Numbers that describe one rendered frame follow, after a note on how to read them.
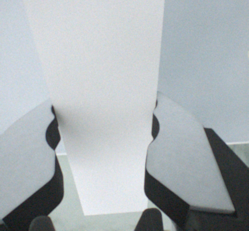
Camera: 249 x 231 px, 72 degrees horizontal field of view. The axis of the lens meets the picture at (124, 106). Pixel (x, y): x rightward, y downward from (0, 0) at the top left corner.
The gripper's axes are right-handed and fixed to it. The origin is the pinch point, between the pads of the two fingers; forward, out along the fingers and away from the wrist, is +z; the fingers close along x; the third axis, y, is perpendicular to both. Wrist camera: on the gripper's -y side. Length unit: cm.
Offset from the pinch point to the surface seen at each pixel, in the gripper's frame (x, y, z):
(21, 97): -13.3, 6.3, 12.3
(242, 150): 46, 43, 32
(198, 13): 11.0, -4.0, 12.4
